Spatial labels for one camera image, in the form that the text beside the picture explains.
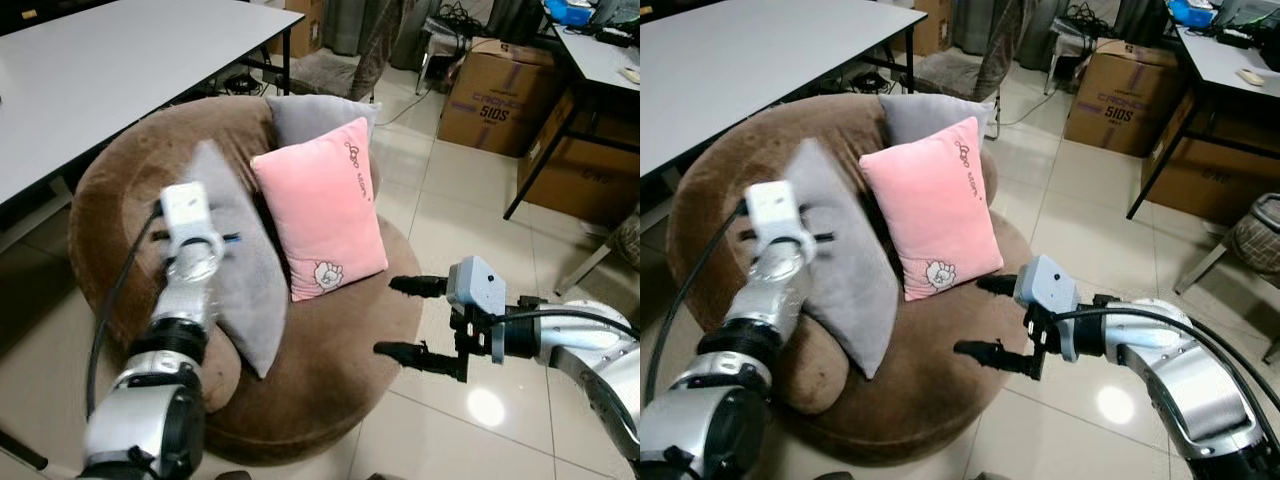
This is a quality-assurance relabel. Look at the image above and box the grey pillow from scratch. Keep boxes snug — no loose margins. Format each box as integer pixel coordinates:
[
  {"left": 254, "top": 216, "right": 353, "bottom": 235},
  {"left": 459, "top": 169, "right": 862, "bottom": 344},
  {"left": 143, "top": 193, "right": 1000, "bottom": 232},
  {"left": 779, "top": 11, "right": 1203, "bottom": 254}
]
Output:
[
  {"left": 790, "top": 138, "right": 901, "bottom": 379},
  {"left": 185, "top": 140, "right": 291, "bottom": 379},
  {"left": 265, "top": 93, "right": 383, "bottom": 196},
  {"left": 878, "top": 92, "right": 999, "bottom": 206}
]

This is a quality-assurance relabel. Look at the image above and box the brown round sofa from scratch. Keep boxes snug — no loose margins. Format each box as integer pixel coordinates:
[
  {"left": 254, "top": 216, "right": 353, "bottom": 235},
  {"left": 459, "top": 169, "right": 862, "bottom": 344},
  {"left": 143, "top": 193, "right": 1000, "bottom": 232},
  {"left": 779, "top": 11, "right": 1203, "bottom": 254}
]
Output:
[
  {"left": 665, "top": 93, "right": 1036, "bottom": 466},
  {"left": 68, "top": 95, "right": 426, "bottom": 466}
]

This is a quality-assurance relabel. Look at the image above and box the pink pillow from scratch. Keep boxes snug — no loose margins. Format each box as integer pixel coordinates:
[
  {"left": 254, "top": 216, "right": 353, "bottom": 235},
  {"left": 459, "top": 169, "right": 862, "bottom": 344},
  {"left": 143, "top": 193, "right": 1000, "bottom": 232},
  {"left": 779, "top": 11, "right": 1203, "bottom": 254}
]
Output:
[
  {"left": 858, "top": 115, "right": 1006, "bottom": 303},
  {"left": 250, "top": 117, "right": 391, "bottom": 303}
]

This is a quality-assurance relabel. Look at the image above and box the white table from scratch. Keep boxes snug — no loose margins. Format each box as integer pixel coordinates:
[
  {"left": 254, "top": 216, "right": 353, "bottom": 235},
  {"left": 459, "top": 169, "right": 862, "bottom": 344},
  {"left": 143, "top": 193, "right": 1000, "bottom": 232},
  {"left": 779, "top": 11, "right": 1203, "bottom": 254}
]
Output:
[
  {"left": 640, "top": 0, "right": 929, "bottom": 236},
  {"left": 0, "top": 0, "right": 306, "bottom": 256}
]

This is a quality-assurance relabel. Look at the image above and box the woven stool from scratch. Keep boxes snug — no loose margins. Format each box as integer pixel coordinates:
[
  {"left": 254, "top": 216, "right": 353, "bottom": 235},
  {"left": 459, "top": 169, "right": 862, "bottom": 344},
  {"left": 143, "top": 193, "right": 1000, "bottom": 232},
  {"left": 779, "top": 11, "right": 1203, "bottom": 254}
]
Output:
[
  {"left": 1172, "top": 193, "right": 1280, "bottom": 366},
  {"left": 555, "top": 210, "right": 641, "bottom": 296}
]

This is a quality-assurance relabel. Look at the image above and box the large plain cardboard box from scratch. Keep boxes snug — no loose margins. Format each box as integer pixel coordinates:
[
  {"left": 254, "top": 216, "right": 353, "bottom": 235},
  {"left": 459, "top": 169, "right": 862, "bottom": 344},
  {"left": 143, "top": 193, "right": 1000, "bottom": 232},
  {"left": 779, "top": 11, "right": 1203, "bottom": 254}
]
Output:
[
  {"left": 1140, "top": 90, "right": 1280, "bottom": 226},
  {"left": 515, "top": 88, "right": 641, "bottom": 226}
]

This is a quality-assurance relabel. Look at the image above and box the cardboard box with purple print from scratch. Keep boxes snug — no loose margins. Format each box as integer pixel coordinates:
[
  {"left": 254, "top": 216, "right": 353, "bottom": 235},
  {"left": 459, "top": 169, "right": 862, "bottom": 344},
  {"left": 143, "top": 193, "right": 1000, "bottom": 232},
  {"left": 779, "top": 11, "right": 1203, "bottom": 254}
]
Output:
[
  {"left": 1063, "top": 38, "right": 1191, "bottom": 159},
  {"left": 437, "top": 38, "right": 566, "bottom": 159}
]

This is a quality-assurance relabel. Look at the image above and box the chair with grey fabric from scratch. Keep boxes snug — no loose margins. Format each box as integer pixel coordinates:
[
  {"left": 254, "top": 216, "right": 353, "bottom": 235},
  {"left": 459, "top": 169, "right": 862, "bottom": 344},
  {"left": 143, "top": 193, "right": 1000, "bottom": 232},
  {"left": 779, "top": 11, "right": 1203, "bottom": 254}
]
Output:
[
  {"left": 290, "top": 0, "right": 406, "bottom": 101},
  {"left": 915, "top": 0, "right": 1026, "bottom": 141}
]

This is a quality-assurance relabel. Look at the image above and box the small cardboard box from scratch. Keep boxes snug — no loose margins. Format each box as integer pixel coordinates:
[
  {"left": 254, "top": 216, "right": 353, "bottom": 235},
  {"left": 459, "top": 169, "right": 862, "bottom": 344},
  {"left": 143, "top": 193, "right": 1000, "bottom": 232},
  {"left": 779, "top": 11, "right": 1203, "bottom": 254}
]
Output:
[
  {"left": 268, "top": 0, "right": 324, "bottom": 58},
  {"left": 900, "top": 0, "right": 951, "bottom": 56}
]

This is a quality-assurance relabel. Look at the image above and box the grey curtain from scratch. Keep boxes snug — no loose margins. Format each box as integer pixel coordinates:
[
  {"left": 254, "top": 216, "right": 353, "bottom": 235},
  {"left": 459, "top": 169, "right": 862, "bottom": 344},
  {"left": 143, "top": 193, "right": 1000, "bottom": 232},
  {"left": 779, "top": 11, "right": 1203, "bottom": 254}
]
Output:
[
  {"left": 320, "top": 0, "right": 401, "bottom": 56},
  {"left": 950, "top": 0, "right": 1011, "bottom": 56}
]

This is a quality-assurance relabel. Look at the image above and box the white desk with black legs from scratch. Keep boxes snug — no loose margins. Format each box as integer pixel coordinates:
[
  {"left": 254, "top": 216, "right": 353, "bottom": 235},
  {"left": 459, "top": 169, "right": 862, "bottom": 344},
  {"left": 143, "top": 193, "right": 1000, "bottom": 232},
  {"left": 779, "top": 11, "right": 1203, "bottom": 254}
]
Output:
[
  {"left": 503, "top": 25, "right": 641, "bottom": 221},
  {"left": 1127, "top": 25, "right": 1280, "bottom": 221}
]

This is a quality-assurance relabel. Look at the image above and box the blue object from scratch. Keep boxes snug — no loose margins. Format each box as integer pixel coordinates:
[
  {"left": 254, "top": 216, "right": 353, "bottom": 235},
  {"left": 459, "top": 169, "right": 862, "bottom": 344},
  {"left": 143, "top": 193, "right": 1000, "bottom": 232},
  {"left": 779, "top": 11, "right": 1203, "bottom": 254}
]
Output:
[
  {"left": 543, "top": 0, "right": 601, "bottom": 28},
  {"left": 1168, "top": 0, "right": 1223, "bottom": 29}
]

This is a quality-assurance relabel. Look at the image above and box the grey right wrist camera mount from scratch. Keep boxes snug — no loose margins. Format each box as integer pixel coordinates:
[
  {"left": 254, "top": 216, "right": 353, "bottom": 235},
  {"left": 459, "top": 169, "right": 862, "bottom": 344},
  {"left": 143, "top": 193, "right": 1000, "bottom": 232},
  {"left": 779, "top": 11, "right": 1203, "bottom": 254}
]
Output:
[
  {"left": 445, "top": 256, "right": 508, "bottom": 363},
  {"left": 1013, "top": 254, "right": 1081, "bottom": 356}
]

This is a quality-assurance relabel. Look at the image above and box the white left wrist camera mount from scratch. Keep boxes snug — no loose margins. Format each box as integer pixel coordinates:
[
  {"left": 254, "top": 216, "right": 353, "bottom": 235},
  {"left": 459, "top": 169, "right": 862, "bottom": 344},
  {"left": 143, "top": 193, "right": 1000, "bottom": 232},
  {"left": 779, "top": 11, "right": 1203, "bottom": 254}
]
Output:
[
  {"left": 158, "top": 182, "right": 226, "bottom": 263},
  {"left": 745, "top": 180, "right": 819, "bottom": 263}
]

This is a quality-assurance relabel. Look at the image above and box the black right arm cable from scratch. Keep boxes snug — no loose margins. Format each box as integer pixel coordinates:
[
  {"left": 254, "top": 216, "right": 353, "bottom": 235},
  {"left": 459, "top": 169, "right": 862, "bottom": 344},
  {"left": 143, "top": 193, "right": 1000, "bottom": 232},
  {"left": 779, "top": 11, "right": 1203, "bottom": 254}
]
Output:
[
  {"left": 505, "top": 305, "right": 641, "bottom": 336},
  {"left": 1075, "top": 305, "right": 1280, "bottom": 401}
]

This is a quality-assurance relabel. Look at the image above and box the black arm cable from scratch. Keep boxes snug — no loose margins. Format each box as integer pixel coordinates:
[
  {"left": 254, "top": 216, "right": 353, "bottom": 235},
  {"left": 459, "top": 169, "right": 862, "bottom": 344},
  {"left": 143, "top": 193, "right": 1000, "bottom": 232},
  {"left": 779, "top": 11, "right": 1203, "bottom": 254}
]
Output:
[
  {"left": 505, "top": 305, "right": 641, "bottom": 336},
  {"left": 85, "top": 200, "right": 166, "bottom": 416},
  {"left": 645, "top": 200, "right": 751, "bottom": 406},
  {"left": 1075, "top": 305, "right": 1280, "bottom": 401}
]

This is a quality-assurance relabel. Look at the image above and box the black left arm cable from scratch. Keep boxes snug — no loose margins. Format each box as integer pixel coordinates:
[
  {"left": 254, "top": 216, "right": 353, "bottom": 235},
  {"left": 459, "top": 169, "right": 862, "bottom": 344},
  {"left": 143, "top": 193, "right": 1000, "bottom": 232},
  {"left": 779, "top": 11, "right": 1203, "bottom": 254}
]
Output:
[
  {"left": 85, "top": 200, "right": 166, "bottom": 416},
  {"left": 645, "top": 200, "right": 751, "bottom": 406}
]

